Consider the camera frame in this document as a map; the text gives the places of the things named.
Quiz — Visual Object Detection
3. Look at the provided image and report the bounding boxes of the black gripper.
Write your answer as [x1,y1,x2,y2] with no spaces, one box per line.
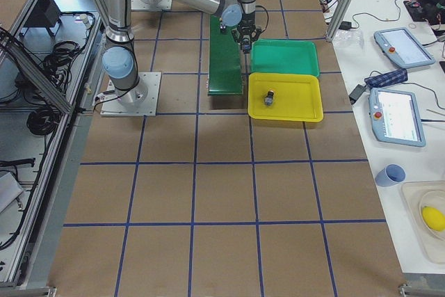
[231,24,261,46]

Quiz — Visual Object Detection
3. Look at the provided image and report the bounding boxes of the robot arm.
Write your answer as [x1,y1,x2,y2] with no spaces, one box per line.
[99,0,262,116]

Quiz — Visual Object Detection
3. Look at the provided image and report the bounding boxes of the green plastic tray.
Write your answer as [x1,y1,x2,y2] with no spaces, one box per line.
[250,39,320,77]

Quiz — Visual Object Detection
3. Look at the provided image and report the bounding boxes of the green conveyor belt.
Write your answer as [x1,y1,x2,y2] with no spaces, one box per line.
[208,16,243,96]

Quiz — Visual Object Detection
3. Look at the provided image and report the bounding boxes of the yellow plastic tray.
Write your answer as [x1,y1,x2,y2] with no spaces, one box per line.
[248,72,323,122]

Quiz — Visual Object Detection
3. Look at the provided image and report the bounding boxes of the black power adapter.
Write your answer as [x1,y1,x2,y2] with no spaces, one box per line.
[348,84,366,104]

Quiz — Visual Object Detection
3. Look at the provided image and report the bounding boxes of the teach pendant far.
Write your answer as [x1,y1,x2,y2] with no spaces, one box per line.
[373,27,435,69]

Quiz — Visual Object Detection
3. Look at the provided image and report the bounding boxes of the teach pendant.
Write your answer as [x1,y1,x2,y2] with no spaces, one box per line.
[373,27,435,69]
[369,88,426,147]

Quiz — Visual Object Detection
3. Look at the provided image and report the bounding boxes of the blue plaid pouch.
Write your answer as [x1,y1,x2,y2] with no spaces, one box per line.
[364,69,408,88]

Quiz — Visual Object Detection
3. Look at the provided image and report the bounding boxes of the teach pendant near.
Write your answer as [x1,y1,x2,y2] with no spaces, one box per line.
[369,88,426,147]

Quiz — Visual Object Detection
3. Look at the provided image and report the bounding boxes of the blue plastic cup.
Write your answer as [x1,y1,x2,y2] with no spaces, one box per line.
[375,164,406,187]

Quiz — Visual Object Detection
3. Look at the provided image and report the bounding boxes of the beige tray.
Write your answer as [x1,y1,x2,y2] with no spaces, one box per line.
[400,181,444,264]

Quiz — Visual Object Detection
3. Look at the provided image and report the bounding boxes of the yellow lemon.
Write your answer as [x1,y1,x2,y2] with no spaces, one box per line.
[421,207,444,232]

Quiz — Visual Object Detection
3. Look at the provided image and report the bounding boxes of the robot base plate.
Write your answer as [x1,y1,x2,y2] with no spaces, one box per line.
[100,72,161,117]
[131,0,172,12]

